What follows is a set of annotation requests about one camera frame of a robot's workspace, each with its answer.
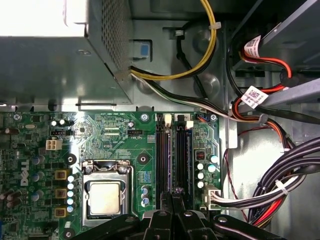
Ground red orange wire bundle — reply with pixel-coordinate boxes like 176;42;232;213
231;53;296;151

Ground silver CPU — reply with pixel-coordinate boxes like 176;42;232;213
88;181;121;216

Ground grey metal drive cage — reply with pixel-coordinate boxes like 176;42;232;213
232;0;320;106

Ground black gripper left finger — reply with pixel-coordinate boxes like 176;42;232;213
69;191;174;240

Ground yellow wire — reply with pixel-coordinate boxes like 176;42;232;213
129;0;218;81

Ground grey power supply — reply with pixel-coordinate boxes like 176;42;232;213
0;0;137;113

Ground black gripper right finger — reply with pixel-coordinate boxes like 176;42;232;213
172;192;287;240

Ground black RAM slot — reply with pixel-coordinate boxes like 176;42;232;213
156;113;165;211
176;117;186;193

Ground white wire connector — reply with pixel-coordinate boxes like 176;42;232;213
202;184;223;210

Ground black cable bundle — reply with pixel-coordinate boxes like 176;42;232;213
247;136;320;227

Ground grey striped wire bundle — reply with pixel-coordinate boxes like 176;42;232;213
212;174;308;210

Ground white barcode label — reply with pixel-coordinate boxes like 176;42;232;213
240;85;270;109
243;34;262;58

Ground black PC case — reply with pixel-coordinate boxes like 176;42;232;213
0;0;320;240

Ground black white wire bundle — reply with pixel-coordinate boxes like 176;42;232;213
129;65;266;124

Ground orange yellow red wires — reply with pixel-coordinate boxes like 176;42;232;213
248;198;285;230

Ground white four pin socket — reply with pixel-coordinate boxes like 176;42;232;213
45;138;63;152

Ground metal CPU socket cover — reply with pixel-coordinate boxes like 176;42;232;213
81;159;133;227

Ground green motherboard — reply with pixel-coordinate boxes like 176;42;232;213
0;111;223;240

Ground blue grey plastic clip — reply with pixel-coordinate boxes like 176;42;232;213
132;39;153;60

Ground gold square inductor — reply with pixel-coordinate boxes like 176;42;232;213
54;169;68;181
54;207;68;218
54;188;68;200

